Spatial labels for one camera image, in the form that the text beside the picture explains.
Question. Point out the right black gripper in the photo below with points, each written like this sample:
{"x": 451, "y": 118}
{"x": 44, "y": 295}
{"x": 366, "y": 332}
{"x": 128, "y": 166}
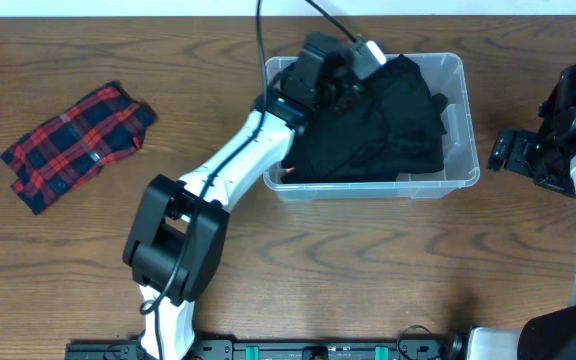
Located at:
{"x": 518, "y": 161}

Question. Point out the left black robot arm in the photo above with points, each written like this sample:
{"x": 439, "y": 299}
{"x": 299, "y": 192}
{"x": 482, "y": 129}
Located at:
{"x": 176, "y": 241}

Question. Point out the clear plastic storage bin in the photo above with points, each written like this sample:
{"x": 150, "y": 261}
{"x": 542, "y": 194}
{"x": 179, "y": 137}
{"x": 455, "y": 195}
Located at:
{"x": 443, "y": 73}

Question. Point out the large black garment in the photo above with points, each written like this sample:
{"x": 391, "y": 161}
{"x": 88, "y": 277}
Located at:
{"x": 386, "y": 131}

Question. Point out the red plaid cloth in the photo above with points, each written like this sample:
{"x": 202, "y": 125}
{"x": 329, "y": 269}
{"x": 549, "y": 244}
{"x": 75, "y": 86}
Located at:
{"x": 69, "y": 149}

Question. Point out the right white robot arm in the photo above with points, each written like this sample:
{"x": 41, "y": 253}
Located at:
{"x": 547, "y": 157}

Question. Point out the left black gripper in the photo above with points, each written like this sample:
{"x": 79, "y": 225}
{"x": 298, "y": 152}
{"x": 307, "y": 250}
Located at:
{"x": 346, "y": 99}

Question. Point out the black cloth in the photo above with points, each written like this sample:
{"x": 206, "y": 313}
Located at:
{"x": 439, "y": 102}

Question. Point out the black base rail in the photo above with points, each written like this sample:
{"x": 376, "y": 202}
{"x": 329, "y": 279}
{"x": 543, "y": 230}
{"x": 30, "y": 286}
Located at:
{"x": 408, "y": 348}

